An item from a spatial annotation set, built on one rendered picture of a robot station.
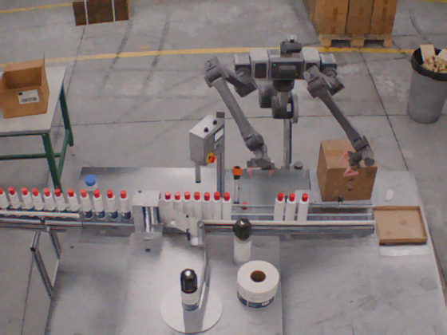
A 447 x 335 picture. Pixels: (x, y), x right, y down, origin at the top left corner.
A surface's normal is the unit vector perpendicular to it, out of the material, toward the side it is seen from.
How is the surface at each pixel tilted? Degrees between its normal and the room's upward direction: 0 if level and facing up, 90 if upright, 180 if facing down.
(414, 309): 0
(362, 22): 90
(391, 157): 0
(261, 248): 0
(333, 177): 90
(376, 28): 93
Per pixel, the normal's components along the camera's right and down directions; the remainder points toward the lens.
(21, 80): 0.14, 0.66
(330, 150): 0.00, -0.73
